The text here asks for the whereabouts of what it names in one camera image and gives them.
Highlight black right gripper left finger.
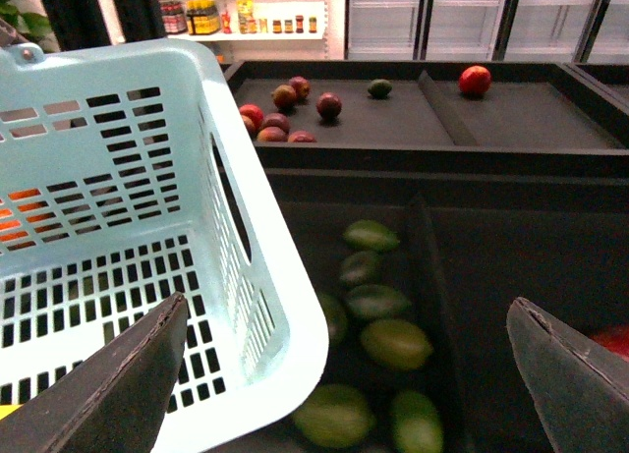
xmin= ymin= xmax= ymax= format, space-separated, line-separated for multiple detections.
xmin=1 ymin=293 xmax=189 ymax=452

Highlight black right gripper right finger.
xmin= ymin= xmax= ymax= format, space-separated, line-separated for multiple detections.
xmin=506 ymin=298 xmax=628 ymax=452

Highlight light blue plastic basket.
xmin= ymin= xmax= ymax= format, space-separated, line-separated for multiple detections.
xmin=1 ymin=39 xmax=328 ymax=452

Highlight brown basket handle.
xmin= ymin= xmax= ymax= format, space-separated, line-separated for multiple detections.
xmin=0 ymin=19 xmax=29 ymax=48

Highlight green avocado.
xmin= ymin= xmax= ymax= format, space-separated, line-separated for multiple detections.
xmin=342 ymin=284 xmax=412 ymax=321
xmin=390 ymin=390 xmax=444 ymax=453
xmin=360 ymin=318 xmax=434 ymax=371
xmin=291 ymin=384 xmax=376 ymax=449
xmin=342 ymin=219 xmax=400 ymax=253
xmin=339 ymin=251 xmax=381 ymax=288
xmin=317 ymin=293 xmax=348 ymax=346

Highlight red green mango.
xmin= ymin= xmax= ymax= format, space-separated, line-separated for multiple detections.
xmin=239 ymin=103 xmax=264 ymax=130
xmin=289 ymin=76 xmax=311 ymax=101
xmin=271 ymin=85 xmax=297 ymax=111
xmin=260 ymin=112 xmax=291 ymax=134
xmin=316 ymin=92 xmax=342 ymax=121
xmin=287 ymin=130 xmax=316 ymax=143
xmin=257 ymin=126 xmax=288 ymax=142

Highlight red fruit at right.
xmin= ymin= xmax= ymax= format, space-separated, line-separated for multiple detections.
xmin=590 ymin=325 xmax=629 ymax=361

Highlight black upper display tray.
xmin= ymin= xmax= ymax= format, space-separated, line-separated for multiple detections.
xmin=225 ymin=61 xmax=628 ymax=179

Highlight red round fruit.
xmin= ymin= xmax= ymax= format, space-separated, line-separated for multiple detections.
xmin=458 ymin=65 xmax=492 ymax=96

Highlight dark green fruit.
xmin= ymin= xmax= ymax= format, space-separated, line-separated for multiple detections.
xmin=368 ymin=79 xmax=392 ymax=99

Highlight yellow labelled bottles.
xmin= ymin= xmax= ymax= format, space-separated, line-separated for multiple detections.
xmin=186 ymin=0 xmax=220 ymax=35

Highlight glass door coolers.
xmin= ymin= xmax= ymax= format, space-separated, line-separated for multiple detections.
xmin=345 ymin=0 xmax=628 ymax=64

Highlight dark sauce bottles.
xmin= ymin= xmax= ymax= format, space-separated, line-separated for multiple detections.
xmin=160 ymin=0 xmax=188 ymax=34

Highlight white grocery shelf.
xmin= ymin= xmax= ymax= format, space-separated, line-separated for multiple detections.
xmin=161 ymin=0 xmax=346 ymax=63

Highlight green potted plant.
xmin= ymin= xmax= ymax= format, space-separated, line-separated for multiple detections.
xmin=1 ymin=0 xmax=53 ymax=45

